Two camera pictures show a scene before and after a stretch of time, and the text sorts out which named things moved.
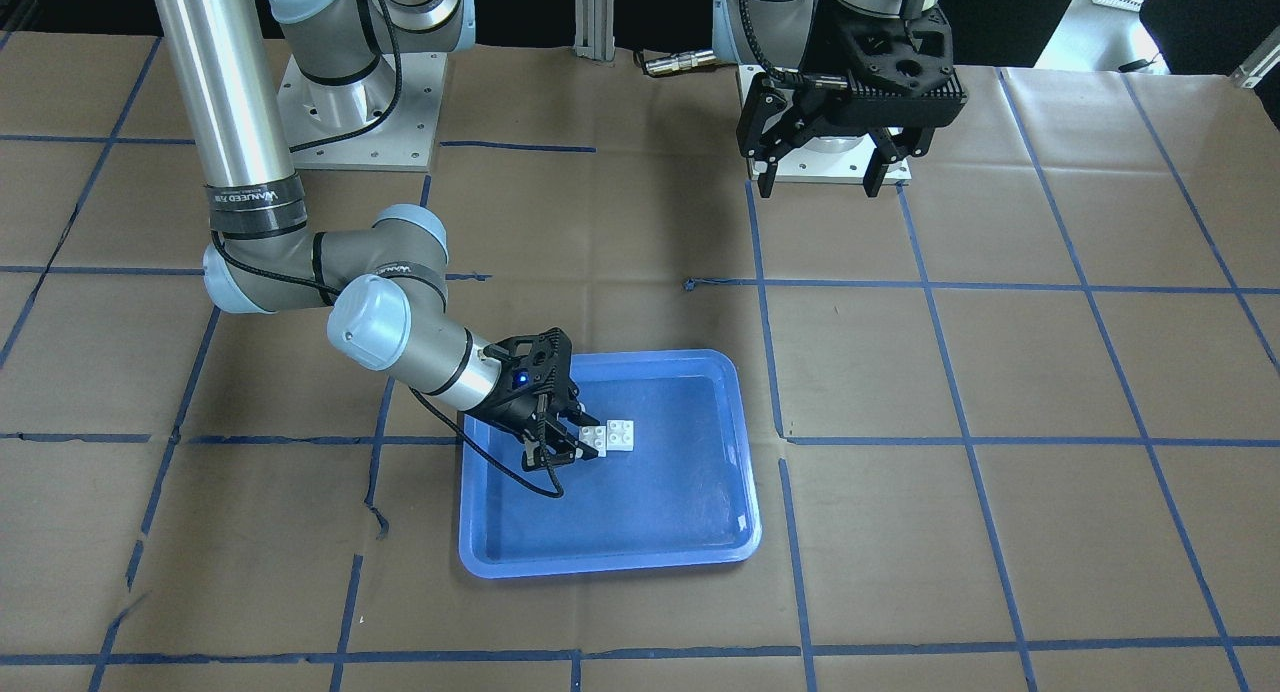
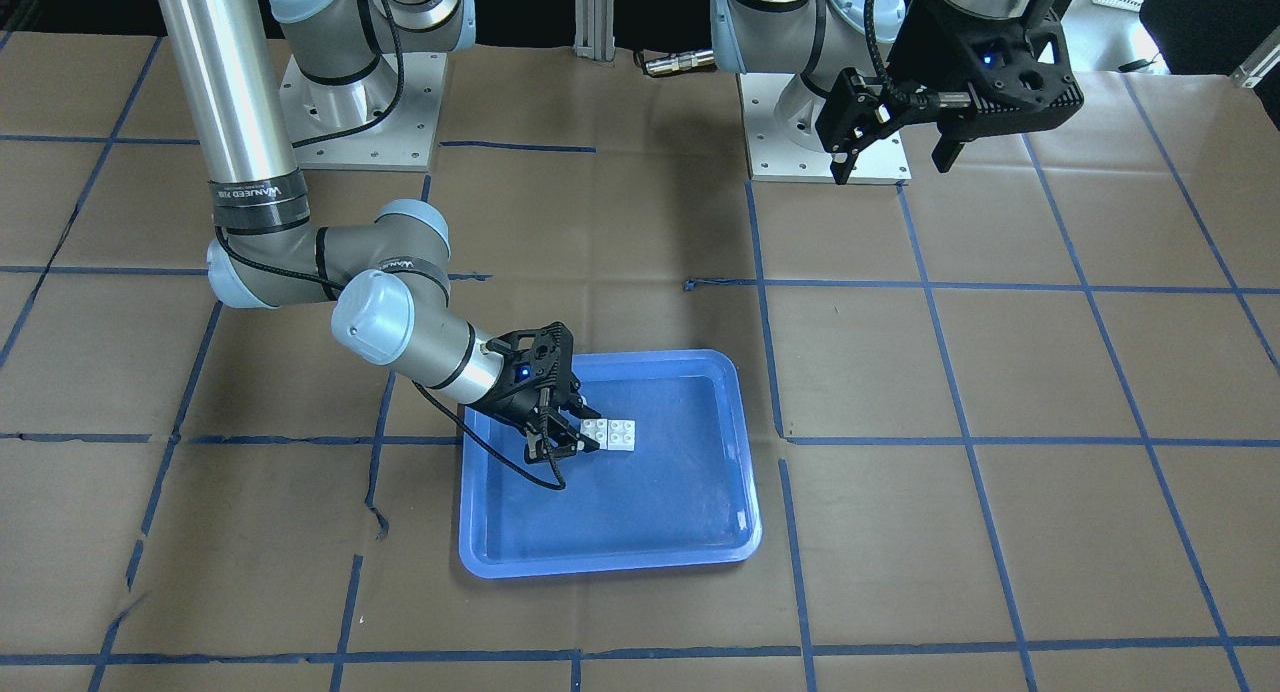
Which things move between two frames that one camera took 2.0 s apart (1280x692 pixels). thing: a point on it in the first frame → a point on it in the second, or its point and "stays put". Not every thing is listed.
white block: x=620 y=435 stays put
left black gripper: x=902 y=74 → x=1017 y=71
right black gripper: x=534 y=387 stays put
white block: x=596 y=437 stays put
